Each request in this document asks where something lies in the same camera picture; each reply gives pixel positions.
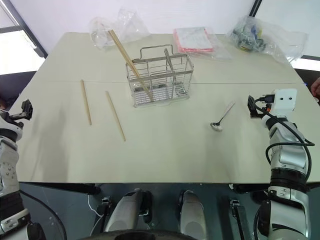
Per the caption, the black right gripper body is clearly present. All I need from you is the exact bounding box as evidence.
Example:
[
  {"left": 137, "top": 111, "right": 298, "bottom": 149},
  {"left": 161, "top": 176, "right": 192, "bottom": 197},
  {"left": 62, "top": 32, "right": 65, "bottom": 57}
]
[{"left": 254, "top": 93, "right": 276, "bottom": 119}]

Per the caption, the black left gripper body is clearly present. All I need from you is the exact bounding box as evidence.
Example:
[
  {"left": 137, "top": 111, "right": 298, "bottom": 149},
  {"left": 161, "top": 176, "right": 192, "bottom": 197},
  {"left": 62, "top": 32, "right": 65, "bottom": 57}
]
[{"left": 9, "top": 109, "right": 34, "bottom": 122}]

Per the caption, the metal spoon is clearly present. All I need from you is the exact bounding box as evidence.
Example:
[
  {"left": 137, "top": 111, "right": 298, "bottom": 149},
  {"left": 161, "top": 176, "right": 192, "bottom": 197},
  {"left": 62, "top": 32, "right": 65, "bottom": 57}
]
[{"left": 209, "top": 100, "right": 237, "bottom": 132}]

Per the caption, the reddish brown rounded object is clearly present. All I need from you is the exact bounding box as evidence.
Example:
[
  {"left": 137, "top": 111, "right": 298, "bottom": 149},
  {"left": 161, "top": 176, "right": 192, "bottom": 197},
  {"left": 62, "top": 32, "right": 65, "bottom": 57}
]
[{"left": 310, "top": 75, "right": 320, "bottom": 100}]

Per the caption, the wooden chopstick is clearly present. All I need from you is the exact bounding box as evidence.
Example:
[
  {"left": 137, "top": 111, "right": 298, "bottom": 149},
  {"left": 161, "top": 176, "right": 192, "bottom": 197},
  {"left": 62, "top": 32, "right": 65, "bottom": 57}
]
[
  {"left": 108, "top": 29, "right": 152, "bottom": 100},
  {"left": 105, "top": 90, "right": 127, "bottom": 142},
  {"left": 80, "top": 79, "right": 93, "bottom": 126},
  {"left": 111, "top": 29, "right": 154, "bottom": 100}
]

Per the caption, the plastic bag with dark parts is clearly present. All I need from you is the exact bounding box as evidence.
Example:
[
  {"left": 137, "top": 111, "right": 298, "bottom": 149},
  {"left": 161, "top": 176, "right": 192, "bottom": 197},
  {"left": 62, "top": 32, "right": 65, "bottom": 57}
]
[{"left": 226, "top": 14, "right": 309, "bottom": 65}]

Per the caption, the plastic bag with pink papers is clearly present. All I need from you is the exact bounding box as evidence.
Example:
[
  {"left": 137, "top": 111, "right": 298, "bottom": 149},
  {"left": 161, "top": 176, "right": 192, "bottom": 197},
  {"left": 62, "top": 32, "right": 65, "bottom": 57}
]
[{"left": 172, "top": 25, "right": 234, "bottom": 62}]

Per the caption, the black stand clamp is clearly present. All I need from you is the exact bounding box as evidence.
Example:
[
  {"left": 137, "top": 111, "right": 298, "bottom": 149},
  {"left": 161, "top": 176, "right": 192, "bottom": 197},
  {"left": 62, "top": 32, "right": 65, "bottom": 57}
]
[
  {"left": 229, "top": 198, "right": 248, "bottom": 240},
  {"left": 96, "top": 196, "right": 112, "bottom": 232}
]

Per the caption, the empty clear plastic bag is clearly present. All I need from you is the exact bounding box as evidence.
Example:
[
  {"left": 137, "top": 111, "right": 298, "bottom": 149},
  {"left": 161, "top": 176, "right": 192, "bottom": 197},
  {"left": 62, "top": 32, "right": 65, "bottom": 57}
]
[{"left": 89, "top": 8, "right": 151, "bottom": 50}]

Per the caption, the silver right robot leg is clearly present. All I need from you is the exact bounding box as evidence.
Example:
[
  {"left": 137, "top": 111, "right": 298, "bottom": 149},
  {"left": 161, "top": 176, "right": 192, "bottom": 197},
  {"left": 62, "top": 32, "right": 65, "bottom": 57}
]
[{"left": 177, "top": 189, "right": 208, "bottom": 240}]

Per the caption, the silver robot leg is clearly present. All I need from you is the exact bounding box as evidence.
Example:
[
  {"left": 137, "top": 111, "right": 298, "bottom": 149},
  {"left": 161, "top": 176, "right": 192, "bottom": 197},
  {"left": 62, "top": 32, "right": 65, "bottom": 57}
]
[
  {"left": 177, "top": 189, "right": 208, "bottom": 240},
  {"left": 103, "top": 188, "right": 152, "bottom": 233}
]

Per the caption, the silver left robot leg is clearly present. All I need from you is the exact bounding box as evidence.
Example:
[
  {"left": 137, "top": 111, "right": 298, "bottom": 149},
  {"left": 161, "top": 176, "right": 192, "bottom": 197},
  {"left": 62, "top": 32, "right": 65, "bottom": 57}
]
[{"left": 103, "top": 188, "right": 152, "bottom": 233}]

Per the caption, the dark rounded robot torso edge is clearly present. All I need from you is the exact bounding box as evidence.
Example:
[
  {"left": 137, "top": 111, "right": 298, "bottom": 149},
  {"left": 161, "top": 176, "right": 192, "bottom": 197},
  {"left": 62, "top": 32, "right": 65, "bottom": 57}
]
[{"left": 81, "top": 230, "right": 202, "bottom": 240}]

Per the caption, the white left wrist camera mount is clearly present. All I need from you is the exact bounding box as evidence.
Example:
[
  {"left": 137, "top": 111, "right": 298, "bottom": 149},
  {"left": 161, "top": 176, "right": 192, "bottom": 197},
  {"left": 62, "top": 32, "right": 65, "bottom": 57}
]
[{"left": 0, "top": 109, "right": 24, "bottom": 142}]

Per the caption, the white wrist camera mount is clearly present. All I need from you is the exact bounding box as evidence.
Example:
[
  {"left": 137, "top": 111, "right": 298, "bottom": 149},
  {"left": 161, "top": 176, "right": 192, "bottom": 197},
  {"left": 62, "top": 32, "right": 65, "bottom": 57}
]
[
  {"left": 0, "top": 109, "right": 24, "bottom": 142},
  {"left": 271, "top": 88, "right": 298, "bottom": 112}
]

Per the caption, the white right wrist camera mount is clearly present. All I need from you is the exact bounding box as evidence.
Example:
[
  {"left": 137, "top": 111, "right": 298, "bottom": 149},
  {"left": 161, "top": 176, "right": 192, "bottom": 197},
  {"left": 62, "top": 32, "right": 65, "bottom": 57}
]
[{"left": 271, "top": 88, "right": 298, "bottom": 112}]

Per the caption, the black window frame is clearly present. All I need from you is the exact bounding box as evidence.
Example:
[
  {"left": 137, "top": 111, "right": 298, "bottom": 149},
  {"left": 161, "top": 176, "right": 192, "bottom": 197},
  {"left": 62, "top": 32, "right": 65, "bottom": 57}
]
[{"left": 0, "top": 0, "right": 49, "bottom": 60}]

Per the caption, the black table frame bar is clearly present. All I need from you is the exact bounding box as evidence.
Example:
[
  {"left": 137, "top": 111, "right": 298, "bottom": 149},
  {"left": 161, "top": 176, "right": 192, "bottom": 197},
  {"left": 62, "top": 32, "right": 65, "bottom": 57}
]
[{"left": 19, "top": 182, "right": 101, "bottom": 196}]

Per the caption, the steel wire cutlery basket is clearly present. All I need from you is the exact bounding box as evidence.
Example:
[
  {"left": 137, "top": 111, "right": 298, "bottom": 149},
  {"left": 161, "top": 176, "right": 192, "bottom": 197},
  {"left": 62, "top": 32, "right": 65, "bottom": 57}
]
[{"left": 125, "top": 44, "right": 195, "bottom": 109}]

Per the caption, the black slanted frame post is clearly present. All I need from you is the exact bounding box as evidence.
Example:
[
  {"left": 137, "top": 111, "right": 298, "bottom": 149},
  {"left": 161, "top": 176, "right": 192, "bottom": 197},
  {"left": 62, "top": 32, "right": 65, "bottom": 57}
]
[{"left": 248, "top": 0, "right": 263, "bottom": 18}]

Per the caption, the white floor cable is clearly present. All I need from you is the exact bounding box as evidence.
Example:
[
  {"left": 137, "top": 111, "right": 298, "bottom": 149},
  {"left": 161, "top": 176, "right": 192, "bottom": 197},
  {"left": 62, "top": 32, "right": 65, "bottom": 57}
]
[{"left": 87, "top": 194, "right": 106, "bottom": 232}]

